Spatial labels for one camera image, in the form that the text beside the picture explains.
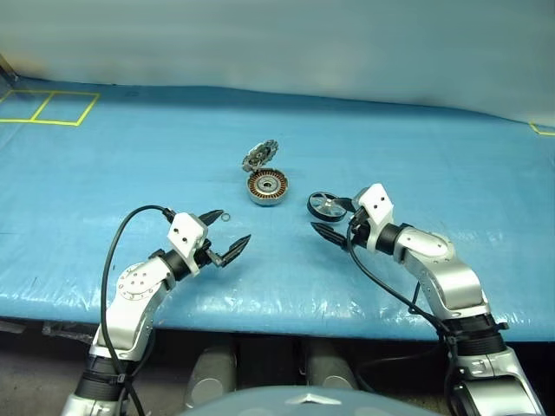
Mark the grey rounded shape under table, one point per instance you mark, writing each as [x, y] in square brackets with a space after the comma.
[331, 368]
[212, 372]

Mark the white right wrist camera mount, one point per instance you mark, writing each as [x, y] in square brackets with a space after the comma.
[376, 203]

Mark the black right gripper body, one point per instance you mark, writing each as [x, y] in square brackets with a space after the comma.
[357, 229]

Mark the round motor stator copper windings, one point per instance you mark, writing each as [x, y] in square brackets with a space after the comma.
[266, 187]

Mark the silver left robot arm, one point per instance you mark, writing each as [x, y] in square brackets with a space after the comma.
[130, 312]

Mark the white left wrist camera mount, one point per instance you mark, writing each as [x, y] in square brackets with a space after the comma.
[185, 229]

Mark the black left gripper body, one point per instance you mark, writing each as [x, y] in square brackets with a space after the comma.
[208, 256]

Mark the black spoked motor rotor cap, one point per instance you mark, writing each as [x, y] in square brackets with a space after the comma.
[323, 207]

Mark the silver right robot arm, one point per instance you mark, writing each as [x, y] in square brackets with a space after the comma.
[451, 277]

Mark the yellow tape double square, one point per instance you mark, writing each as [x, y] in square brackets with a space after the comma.
[65, 123]

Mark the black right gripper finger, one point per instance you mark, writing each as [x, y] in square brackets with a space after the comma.
[331, 236]
[347, 204]

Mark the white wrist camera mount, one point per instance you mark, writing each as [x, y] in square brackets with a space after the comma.
[185, 229]
[376, 203]

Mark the grey robot torso with logo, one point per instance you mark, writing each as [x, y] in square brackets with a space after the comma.
[303, 403]

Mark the blue plastic table cover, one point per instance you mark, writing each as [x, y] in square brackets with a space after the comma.
[130, 173]

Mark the metal frame post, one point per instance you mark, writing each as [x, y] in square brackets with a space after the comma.
[8, 71]

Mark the yellow tape corner marking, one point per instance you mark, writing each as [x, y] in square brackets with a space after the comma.
[537, 130]

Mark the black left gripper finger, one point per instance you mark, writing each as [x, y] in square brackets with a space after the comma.
[234, 250]
[213, 216]

